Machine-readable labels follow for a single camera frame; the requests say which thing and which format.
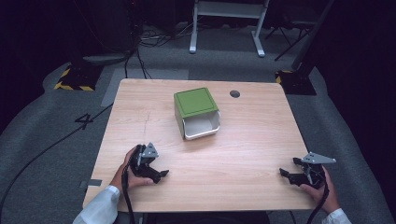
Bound long black floor cable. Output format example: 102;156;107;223
0;103;114;218

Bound person's left hand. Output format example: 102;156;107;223
109;147;155;191

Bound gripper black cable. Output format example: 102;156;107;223
120;163;137;224
305;182;331;224

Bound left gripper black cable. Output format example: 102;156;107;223
120;163;137;224

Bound grey round stand base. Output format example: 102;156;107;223
81;51;133;66

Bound person's dark trousers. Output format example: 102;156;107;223
114;210;271;224

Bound white drawer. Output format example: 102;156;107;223
181;110;221;141

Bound green drawer box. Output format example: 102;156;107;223
173;87;219;140

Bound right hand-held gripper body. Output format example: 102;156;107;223
299;151;337;189

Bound white metal stand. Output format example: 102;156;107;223
189;0;271;59

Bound black folding stand legs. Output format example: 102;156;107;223
264;18;316;62

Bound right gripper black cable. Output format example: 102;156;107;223
305;182;331;224

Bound person's right hand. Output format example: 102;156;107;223
300;165;341;216

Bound black base with hazard tape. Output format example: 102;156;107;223
53;63;104;92
275;69;318;96

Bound dark slanted post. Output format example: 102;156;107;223
290;0;336;71

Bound bundle of floor cables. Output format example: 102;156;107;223
123;21;195;80

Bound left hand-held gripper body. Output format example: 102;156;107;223
128;142;160;179

